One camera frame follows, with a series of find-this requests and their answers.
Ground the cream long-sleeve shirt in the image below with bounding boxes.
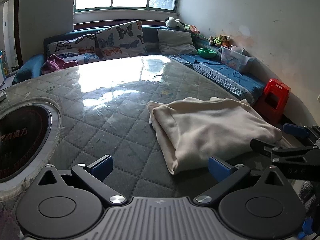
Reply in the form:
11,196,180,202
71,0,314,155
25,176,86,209
147,97,289,175

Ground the right dark gloved hand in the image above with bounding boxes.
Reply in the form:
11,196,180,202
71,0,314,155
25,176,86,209
298,180,319,220

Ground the red plastic stool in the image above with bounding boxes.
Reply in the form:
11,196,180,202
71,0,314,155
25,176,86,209
253,78,291,125

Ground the blue plastic stool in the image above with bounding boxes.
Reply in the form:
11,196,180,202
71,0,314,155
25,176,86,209
297,217,314,239

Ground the round black stove inset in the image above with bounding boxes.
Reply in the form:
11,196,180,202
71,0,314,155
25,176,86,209
1,97,62,202

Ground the clear plastic storage box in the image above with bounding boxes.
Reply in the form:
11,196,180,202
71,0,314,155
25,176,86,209
220,47,254,74

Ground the blue corner sofa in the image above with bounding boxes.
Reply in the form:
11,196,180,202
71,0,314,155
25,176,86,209
11,24,266,104

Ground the green plastic bowl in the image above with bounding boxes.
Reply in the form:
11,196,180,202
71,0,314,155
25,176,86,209
197,48,216,59

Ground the small plush toys pile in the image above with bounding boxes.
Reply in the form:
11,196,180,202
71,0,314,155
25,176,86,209
209,35,231,48

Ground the magenta crumpled garment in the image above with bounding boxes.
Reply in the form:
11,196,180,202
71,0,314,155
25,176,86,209
41,54,78,75

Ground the flat butterfly print cushion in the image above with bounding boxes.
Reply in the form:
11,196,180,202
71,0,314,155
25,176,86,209
47,34,100,65

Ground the grey remote control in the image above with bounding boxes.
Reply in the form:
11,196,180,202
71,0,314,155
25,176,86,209
0,91,7,102

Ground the upright butterfly print cushion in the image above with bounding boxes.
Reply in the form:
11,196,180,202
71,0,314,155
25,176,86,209
96,20,147,60

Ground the light blue small cabinet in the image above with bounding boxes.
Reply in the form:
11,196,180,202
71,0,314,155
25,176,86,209
0,51,6,86

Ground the grey square cushion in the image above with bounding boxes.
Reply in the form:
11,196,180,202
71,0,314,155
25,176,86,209
157,29,197,55

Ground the panda plush toy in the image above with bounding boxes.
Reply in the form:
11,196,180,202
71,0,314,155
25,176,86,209
165,17,185,29

